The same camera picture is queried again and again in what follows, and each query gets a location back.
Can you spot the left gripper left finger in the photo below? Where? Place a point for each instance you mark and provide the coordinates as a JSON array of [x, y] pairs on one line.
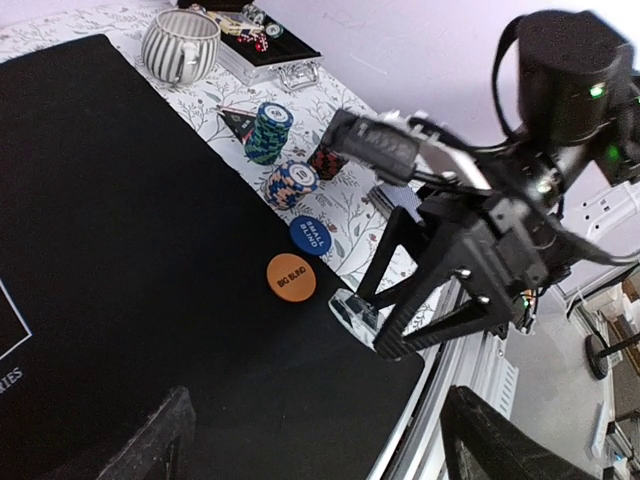
[[165, 439]]

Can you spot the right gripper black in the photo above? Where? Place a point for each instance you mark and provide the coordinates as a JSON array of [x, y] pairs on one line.
[[488, 247]]

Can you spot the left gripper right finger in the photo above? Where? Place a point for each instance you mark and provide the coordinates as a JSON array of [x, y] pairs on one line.
[[480, 443]]

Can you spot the clear acrylic dealer button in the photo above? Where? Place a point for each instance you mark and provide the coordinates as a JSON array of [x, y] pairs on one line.
[[358, 317]]

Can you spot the blue small blind button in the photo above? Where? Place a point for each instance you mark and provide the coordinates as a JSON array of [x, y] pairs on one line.
[[310, 235]]

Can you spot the orange big blind button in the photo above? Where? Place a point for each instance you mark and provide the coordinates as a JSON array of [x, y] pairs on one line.
[[291, 278]]

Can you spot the blue peach chip stack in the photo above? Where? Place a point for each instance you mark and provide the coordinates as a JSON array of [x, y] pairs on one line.
[[289, 184]]

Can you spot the green blue chip stack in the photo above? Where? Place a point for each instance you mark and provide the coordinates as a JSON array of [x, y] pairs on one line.
[[270, 133]]

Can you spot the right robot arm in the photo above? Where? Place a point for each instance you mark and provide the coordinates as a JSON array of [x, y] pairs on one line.
[[578, 99]]

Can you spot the blue playing card deck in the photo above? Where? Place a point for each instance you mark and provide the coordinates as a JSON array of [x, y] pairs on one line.
[[386, 197]]

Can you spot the red black chip stack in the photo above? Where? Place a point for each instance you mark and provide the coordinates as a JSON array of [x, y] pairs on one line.
[[326, 163]]

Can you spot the floral tablecloth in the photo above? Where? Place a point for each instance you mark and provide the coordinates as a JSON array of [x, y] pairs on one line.
[[340, 204]]

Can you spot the black poker mat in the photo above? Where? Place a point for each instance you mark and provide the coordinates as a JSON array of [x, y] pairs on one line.
[[133, 260]]

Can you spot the black triangular card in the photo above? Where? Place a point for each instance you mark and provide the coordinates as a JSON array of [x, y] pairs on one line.
[[241, 123]]

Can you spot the striped grey mug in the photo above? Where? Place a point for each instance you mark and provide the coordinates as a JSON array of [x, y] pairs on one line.
[[180, 47]]

